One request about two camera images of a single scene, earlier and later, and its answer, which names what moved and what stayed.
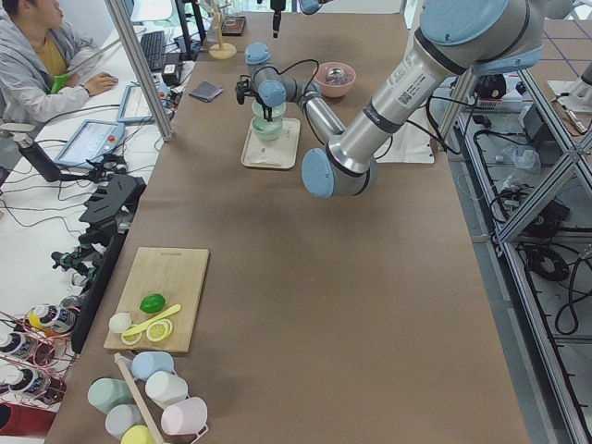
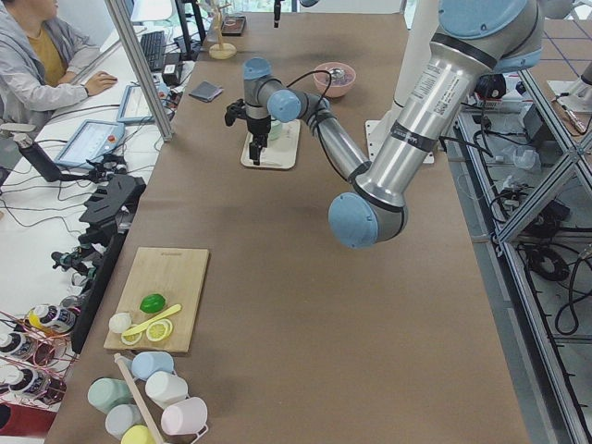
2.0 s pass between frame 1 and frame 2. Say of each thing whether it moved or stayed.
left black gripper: moved
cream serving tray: stayed
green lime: stayed
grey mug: stayed
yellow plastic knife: stayed
